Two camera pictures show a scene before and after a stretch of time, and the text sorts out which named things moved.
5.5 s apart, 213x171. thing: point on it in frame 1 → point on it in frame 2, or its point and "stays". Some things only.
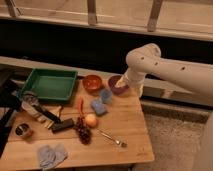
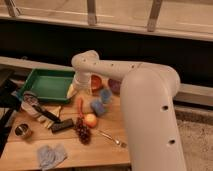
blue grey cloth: x=50 y=157 stays
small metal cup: x=24 y=130 stays
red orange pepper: x=80 y=106 stays
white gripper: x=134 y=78 → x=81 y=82
